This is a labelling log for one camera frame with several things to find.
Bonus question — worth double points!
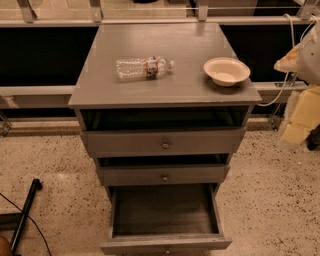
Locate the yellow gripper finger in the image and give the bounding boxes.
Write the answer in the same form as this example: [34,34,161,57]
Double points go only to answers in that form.
[274,44,300,72]
[280,85,320,146]

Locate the clear plastic water bottle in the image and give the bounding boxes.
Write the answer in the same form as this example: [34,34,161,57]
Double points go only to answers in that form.
[116,56,174,80]

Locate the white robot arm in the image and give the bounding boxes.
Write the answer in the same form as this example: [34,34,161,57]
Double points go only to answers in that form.
[274,22,320,146]

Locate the grey wooden drawer cabinet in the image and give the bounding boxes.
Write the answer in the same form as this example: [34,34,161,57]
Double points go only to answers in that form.
[69,23,260,255]

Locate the grey middle drawer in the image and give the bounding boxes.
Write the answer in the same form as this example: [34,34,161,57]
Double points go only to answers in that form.
[97,164,230,186]

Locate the grey open bottom drawer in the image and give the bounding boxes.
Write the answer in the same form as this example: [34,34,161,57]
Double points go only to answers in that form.
[101,184,231,255]

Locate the grey top drawer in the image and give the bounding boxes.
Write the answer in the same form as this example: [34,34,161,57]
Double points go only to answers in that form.
[81,128,245,158]

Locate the white paper bowl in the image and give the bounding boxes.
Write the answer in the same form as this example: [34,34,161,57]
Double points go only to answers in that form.
[203,57,250,87]

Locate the black metal stand leg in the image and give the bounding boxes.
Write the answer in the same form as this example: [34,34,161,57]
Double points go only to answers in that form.
[0,179,42,253]

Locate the metal railing frame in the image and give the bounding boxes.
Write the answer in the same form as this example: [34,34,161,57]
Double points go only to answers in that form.
[0,0,320,138]

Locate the white cable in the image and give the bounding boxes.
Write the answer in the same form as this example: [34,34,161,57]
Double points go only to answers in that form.
[256,13,320,108]

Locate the thin black cable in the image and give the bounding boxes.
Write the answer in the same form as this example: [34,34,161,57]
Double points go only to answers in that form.
[0,192,53,256]

